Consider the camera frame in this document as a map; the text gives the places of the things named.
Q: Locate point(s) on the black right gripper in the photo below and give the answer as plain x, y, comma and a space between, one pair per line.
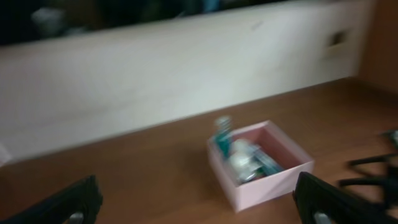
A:
389, 183

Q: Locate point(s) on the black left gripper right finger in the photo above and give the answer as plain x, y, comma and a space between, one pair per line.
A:
314, 196

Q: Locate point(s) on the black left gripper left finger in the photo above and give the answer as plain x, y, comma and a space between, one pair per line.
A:
80, 202

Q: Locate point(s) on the green white toothpaste tube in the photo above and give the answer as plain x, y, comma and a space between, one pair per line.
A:
269, 166

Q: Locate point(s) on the clear gel bottle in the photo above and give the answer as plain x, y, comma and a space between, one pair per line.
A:
245, 167

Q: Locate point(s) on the blue mouthwash bottle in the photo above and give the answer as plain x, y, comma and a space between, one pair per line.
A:
222, 136

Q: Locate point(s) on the pink open box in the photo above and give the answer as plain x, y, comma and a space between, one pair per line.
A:
276, 144

